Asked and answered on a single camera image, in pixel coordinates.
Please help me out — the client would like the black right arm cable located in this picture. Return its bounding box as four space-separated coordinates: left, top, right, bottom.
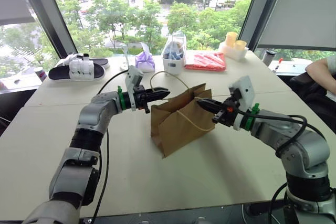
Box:
236 109 328 158

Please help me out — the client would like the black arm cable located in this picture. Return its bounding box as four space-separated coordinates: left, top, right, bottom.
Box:
89 68 130 224
236 109 328 158

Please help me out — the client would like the brown paper bag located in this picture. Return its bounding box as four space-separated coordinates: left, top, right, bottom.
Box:
149 71 217 159

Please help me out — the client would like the purple tissue pack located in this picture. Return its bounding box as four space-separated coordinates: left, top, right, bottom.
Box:
134 41 156 73

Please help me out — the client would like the small white stand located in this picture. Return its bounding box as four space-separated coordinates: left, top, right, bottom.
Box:
119 43 131 72

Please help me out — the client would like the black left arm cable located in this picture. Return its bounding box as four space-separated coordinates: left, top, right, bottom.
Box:
89 68 130 224

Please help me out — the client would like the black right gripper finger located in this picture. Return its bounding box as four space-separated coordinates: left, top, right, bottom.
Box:
198 102 223 116
196 98 225 109

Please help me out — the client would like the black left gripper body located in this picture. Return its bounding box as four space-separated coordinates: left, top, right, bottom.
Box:
132 84 153 114

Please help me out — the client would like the grey tumbler with black lid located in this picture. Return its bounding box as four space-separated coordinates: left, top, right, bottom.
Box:
262 49 277 67

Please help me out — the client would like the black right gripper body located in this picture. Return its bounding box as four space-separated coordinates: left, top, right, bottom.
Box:
211 94 242 128

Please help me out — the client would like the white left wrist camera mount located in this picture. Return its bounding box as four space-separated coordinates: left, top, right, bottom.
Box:
124 65 144 112

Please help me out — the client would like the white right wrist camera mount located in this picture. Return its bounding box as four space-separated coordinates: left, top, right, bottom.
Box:
227 75 255 132

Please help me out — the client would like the red plastic package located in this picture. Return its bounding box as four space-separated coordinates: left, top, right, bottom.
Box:
184 51 227 72

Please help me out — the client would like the red marker pen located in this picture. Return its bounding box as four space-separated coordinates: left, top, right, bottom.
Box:
272 58 284 73

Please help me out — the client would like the pink and white can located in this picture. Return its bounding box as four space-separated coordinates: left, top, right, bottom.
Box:
33 66 48 82

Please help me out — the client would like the white holder with yellow cups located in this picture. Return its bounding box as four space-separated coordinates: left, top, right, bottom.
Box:
218 31 249 61

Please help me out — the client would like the black and white slipper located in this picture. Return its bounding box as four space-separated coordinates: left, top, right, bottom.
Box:
55 52 111 69
48 59 106 82

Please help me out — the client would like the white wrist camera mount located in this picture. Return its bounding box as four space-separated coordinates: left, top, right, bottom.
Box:
124 65 144 112
227 75 255 132

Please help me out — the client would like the white tub with plastic bag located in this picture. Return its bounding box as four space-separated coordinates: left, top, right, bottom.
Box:
161 30 188 76

